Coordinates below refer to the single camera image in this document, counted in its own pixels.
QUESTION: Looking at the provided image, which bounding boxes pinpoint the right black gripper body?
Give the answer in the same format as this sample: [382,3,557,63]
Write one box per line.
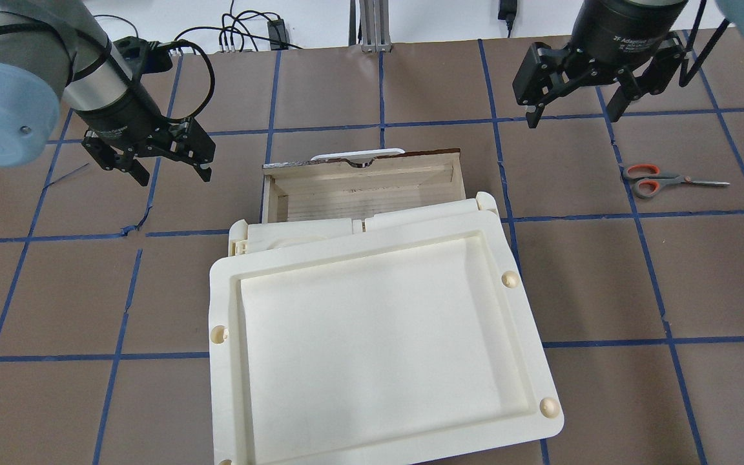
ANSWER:
[513,1,687,108]

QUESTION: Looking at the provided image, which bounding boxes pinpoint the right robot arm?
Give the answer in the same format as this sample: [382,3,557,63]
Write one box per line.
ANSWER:
[513,1,744,129]

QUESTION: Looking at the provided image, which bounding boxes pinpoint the wooden drawer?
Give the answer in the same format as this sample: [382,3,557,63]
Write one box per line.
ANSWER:
[261,148,466,223]

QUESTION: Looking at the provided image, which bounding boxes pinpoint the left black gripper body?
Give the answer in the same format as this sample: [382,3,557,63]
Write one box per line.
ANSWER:
[81,39,216,170]

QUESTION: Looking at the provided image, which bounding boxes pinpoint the white plastic tray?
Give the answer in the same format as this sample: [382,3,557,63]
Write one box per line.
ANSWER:
[209,192,566,464]

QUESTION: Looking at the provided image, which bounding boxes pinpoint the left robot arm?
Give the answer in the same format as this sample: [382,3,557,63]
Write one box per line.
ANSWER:
[0,1,216,186]

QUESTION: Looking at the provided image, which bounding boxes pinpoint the aluminium frame post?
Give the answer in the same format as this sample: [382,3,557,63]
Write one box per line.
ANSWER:
[358,0,392,53]

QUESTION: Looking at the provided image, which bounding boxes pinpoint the black power adapter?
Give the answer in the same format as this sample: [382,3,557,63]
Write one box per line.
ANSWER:
[498,0,519,23]

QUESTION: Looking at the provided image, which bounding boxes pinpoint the orange handled scissors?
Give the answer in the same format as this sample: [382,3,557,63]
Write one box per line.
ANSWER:
[622,163,731,200]

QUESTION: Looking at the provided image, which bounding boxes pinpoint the black cable bundle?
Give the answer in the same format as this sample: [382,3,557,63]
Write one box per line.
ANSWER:
[94,0,302,54]

